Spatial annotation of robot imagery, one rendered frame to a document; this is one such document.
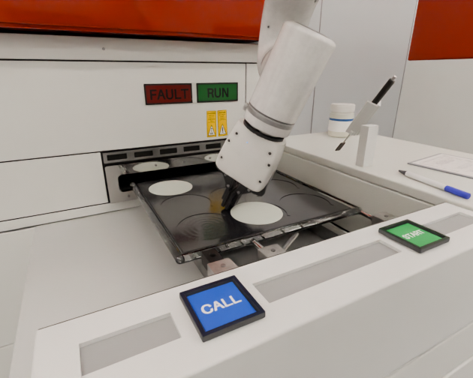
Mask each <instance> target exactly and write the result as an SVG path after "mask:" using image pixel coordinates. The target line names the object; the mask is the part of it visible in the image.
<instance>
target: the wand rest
mask: <svg viewBox="0 0 473 378"><path fill-rule="evenodd" d="M380 106H381V101H380V102H379V103H378V104H375V103H372V102H370V101H367V102H366V103H365V104H364V106H363V107H362V109H361V110H360V111H359V113H358V114H357V115H356V117H355V118H354V120H353V121H352V122H351V123H350V124H349V126H348V128H347V129H346V130H345V132H347V133H349V134H350V136H355V135H360V138H359V143H358V149H357V159H356V165H357V166H359V167H369V166H372V164H373V159H374V153H375V145H376V140H377V135H378V126H379V125H375V124H367V123H368V121H369V120H370V119H371V117H373V116H374V114H375V113H376V112H377V110H378V109H379V107H380Z"/></svg>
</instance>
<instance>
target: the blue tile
mask: <svg viewBox="0 0 473 378"><path fill-rule="evenodd" d="M187 299H188V302H189V303H190V305H191V307H192V309H193V310H194V312H195V314H196V316H197V318H198V319H199V321H200V323H201V325H202V326H203V329H204V331H205V332H207V331H209V330H211V329H214V328H217V327H219V326H222V325H224V324H226V323H229V322H232V321H234V320H237V319H239V318H241V317H244V316H247V315H249V314H253V313H254V312H257V311H256V310H255V309H254V308H253V307H252V306H251V304H250V303H249V302H248V300H247V299H246V298H245V297H244V295H243V294H242V293H241V292H240V291H239V290H238V288H237V287H236V286H235V285H234V283H233V282H230V283H226V284H223V285H221V286H217V287H214V288H212V289H208V290H205V291H203V292H199V293H196V294H194V295H190V296H188V297H187Z"/></svg>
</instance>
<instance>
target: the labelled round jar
mask: <svg viewBox="0 0 473 378"><path fill-rule="evenodd" d="M330 110H331V112H330V118H329V125H328V135H329V136H330V137H339V138H346V137H347V136H348V135H349V133H347V132H345V130H346V129H347V128H348V126H349V124H350V123H351V122H352V121H353V120H354V113H353V111H354V110H355V105H354V104H353V103H332V104H331V105H330Z"/></svg>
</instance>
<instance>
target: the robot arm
mask: <svg viewBox="0 0 473 378"><path fill-rule="evenodd" d="M318 1H319V0H265V1H264V9H263V13H262V18H261V28H260V35H259V41H258V56H257V66H258V73H259V76H260V78H259V80H258V83H257V85H256V87H255V90H254V92H253V94H252V97H251V99H250V101H249V103H245V104H244V106H243V110H245V114H244V118H240V119H239V120H238V122H237V123H236V124H235V126H234V127H233V129H232V131H231V132H230V134H229V136H228V137H227V139H226V141H225V143H224V145H223V146H222V148H221V151H220V152H219V154H218V157H217V159H216V162H215V163H216V165H215V167H216V168H217V169H218V170H219V171H220V172H221V173H222V174H223V176H224V180H225V187H226V189H225V191H224V194H223V196H222V199H223V201H222V203H221V206H222V207H225V208H226V209H227V210H228V209H229V208H230V207H231V206H233V207H234V206H235V205H236V204H237V203H238V201H239V199H240V197H241V195H242V194H248V193H253V194H255V195H258V196H260V197H262V196H263V195H264V194H265V191H266V188H267V185H268V184H269V183H270V181H271V179H272V177H273V175H274V173H275V171H276V168H277V166H278V165H279V161H280V160H281V157H282V154H283V151H284V149H285V144H286V139H285V137H288V136H289V134H290V132H291V130H292V128H293V127H294V125H295V123H296V121H297V119H298V117H299V116H300V113H301V112H302V110H303V107H304V106H305V105H306V102H307V100H308V99H309V96H310V95H311V93H312V91H313V89H314V87H315V85H316V84H317V82H318V80H319V78H320V76H321V75H322V73H323V71H324V69H325V67H326V65H327V63H328V61H329V60H330V57H331V55H332V54H333V52H334V50H335V48H336V45H335V43H334V42H333V41H332V40H331V39H330V38H328V37H327V36H325V35H324V34H322V33H320V32H318V31H316V30H314V29H312V28H309V27H308V26H309V22H310V19H311V17H312V14H313V12H314V9H315V7H316V5H317V3H318ZM237 182H239V183H240V186H239V187H237V185H236V183H237Z"/></svg>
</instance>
